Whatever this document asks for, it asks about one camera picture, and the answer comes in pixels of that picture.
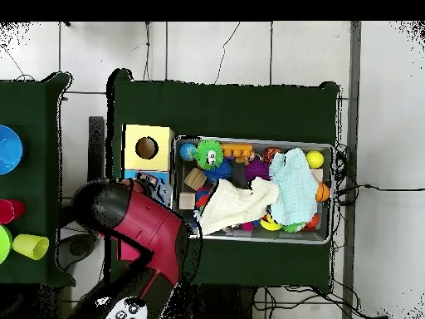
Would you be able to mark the crinkly clear plastic packet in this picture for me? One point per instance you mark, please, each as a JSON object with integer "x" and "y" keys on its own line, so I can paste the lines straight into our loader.
{"x": 162, "y": 194}

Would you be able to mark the black robot stand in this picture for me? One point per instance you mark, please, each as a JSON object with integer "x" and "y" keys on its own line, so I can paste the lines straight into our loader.
{"x": 219, "y": 302}

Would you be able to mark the blue globe ball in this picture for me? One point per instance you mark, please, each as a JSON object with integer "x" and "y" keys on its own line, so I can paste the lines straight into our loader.
{"x": 187, "y": 152}

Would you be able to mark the green puffer ball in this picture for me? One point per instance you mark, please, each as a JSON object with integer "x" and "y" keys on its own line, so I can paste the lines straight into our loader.
{"x": 207, "y": 153}

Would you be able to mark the wavy wooden block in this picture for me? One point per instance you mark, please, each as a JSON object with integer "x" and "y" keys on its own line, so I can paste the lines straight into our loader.
{"x": 195, "y": 178}

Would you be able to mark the blue puffer ball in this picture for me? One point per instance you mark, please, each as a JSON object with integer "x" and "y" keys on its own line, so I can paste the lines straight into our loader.
{"x": 219, "y": 171}

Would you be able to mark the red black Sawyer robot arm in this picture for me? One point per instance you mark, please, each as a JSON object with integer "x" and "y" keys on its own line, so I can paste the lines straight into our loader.
{"x": 149, "y": 226}

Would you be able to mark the dark green side table cloth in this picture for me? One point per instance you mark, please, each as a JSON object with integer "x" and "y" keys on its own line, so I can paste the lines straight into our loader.
{"x": 30, "y": 186}

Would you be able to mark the shallow clear mesh bin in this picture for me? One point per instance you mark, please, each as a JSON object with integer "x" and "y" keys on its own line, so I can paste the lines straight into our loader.
{"x": 239, "y": 237}

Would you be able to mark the yellow green plastic cup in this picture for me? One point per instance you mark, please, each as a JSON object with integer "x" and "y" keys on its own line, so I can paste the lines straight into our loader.
{"x": 31, "y": 246}

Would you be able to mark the small orange basketball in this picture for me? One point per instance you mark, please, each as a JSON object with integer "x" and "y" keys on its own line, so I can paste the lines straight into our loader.
{"x": 323, "y": 192}

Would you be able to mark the wooden box with three holes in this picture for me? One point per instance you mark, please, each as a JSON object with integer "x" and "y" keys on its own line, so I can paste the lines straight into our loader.
{"x": 159, "y": 159}

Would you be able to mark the red toy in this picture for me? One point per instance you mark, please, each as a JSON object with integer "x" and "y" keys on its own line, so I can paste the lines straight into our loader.
{"x": 10, "y": 211}

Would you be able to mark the orange toy brick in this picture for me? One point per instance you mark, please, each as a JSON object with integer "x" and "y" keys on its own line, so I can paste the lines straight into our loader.
{"x": 237, "y": 149}

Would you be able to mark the orange black striped ball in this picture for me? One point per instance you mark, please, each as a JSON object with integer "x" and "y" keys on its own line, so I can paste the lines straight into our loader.
{"x": 271, "y": 153}

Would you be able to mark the yellow ball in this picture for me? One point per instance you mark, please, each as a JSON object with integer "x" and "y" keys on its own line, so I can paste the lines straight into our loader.
{"x": 314, "y": 159}

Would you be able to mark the cream waffle cloth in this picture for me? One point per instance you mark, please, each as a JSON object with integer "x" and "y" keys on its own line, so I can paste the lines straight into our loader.
{"x": 232, "y": 206}

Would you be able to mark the purple spiky ball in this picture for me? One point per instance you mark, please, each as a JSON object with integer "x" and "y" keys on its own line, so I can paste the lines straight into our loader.
{"x": 257, "y": 169}

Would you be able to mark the blue bowl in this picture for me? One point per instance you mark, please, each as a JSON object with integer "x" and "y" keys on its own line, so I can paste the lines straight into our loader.
{"x": 10, "y": 149}

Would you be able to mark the light blue waffle cloth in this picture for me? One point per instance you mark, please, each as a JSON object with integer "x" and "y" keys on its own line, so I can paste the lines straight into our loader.
{"x": 294, "y": 186}

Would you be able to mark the wooden cube block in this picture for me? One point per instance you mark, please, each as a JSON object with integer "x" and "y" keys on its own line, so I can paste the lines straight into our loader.
{"x": 187, "y": 201}

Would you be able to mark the grey rounded base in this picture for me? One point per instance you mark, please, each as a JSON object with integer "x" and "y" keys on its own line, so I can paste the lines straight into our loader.
{"x": 78, "y": 249}

